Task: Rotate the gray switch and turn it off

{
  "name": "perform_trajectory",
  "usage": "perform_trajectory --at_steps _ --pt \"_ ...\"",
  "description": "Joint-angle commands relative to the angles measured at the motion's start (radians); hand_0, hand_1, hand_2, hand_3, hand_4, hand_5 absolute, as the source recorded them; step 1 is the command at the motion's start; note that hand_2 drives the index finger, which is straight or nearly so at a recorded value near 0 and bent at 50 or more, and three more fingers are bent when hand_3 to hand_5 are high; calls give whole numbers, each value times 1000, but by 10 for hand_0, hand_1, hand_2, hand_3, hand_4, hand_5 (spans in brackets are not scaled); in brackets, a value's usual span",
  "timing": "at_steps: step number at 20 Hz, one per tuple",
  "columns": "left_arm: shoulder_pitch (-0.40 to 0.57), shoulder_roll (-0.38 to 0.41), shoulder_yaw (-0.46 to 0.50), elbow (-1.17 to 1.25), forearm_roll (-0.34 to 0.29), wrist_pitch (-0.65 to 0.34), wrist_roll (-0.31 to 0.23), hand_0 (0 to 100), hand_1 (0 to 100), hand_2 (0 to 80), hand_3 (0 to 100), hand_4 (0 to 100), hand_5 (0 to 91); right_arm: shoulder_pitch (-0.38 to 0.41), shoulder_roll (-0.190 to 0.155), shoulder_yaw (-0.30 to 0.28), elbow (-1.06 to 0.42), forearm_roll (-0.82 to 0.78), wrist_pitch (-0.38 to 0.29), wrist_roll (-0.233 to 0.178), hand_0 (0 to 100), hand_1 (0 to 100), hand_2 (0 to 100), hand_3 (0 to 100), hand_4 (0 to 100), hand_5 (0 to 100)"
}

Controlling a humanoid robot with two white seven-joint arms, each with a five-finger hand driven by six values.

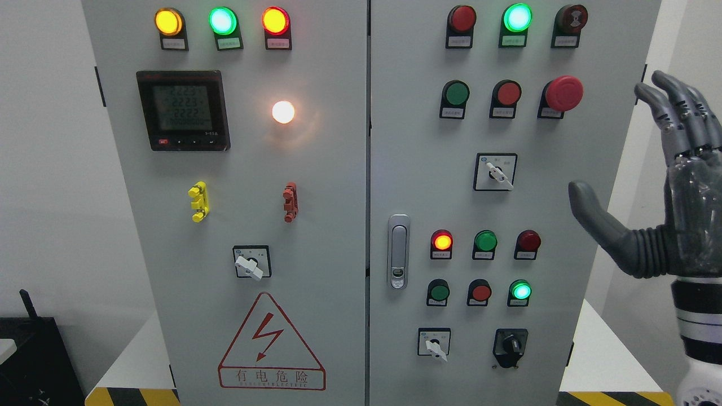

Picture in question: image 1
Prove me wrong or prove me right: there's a gray cabinet door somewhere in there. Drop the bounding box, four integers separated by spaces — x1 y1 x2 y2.
82 1 368 405
368 1 660 405

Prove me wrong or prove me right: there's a lit red orange indicator light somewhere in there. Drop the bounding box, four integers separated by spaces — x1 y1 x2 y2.
430 229 454 259

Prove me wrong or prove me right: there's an upper green push button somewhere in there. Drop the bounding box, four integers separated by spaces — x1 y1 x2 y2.
439 80 470 119

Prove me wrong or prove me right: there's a middle green indicator light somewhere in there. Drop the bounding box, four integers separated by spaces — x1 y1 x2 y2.
472 230 498 261

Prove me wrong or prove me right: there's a top right green indicator light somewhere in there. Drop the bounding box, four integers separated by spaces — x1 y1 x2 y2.
498 3 533 48

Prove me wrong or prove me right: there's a black box with antenna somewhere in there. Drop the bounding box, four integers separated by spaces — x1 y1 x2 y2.
1 289 85 405

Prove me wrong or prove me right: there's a silver door latch handle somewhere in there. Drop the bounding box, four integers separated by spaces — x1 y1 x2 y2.
387 214 410 289

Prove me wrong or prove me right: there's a glowing white lamp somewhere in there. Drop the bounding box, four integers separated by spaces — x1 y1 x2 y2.
271 100 296 125

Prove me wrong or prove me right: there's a top left red indicator light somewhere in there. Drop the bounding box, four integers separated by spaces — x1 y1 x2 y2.
261 7 292 51

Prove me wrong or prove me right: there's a left door gray rotary switch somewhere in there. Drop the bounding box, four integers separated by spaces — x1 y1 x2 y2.
232 245 272 281

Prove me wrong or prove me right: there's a right gray cabinet door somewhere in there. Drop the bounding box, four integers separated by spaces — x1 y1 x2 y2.
368 1 660 405

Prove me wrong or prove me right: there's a top right red indicator light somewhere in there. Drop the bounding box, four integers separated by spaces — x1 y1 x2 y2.
444 5 477 49

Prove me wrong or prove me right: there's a yellow terminal connector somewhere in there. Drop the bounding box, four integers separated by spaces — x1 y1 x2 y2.
187 182 210 223

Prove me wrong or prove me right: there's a gray robotic hand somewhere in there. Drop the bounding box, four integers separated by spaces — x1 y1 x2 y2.
568 71 721 279

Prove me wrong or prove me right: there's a red push button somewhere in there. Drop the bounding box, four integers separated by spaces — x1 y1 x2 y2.
489 80 522 119
466 279 492 306

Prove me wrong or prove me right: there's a black key selector switch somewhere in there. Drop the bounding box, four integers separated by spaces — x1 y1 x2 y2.
492 328 529 368

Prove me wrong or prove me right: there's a dark red buzzer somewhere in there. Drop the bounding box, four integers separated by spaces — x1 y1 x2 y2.
550 3 589 48

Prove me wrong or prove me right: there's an upper red push button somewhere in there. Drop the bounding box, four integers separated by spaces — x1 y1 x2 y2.
489 80 522 119

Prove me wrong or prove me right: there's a lower green push button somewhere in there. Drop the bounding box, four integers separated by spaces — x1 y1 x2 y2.
426 279 450 307

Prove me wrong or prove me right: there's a yellow indicator light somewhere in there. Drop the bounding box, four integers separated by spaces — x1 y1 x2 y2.
154 7 188 51

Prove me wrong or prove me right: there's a red terminal connector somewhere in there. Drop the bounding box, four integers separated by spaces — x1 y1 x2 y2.
282 182 299 223

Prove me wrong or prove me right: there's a lower lit green indicator light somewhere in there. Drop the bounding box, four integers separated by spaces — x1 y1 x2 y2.
507 279 533 307

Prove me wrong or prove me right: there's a red electric warning sign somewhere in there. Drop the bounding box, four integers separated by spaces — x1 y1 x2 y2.
218 292 327 391

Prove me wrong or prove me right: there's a black digital power meter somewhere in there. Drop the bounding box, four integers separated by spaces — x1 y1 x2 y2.
136 70 231 151

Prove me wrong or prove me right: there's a top left green indicator light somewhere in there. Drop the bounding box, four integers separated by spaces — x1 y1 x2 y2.
208 7 244 51

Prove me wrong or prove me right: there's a lower red push button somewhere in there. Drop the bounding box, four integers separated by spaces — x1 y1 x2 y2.
466 279 492 306

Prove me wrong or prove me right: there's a left gray cabinet door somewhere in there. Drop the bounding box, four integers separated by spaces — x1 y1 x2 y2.
82 1 368 405

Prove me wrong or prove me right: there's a green push button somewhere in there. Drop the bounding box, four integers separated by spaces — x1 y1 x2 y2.
426 279 450 307
439 80 470 119

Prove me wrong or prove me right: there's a red emergency stop button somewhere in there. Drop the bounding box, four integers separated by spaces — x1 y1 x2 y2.
537 75 584 119

